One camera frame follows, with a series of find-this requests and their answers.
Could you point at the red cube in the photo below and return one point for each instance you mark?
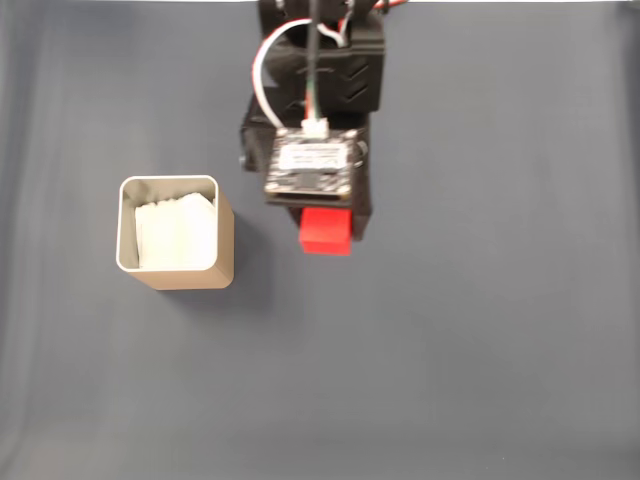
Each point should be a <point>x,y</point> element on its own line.
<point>325,232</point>

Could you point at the tan square box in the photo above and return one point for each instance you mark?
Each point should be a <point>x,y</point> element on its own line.
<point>190,280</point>

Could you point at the white tissue paper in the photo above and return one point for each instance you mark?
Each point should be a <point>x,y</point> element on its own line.
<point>175,235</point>

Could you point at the dark grey mat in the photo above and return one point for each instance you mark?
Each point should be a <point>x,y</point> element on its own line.
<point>450,325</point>

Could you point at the camera circuit board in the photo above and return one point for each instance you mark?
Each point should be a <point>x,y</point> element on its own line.
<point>310,165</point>

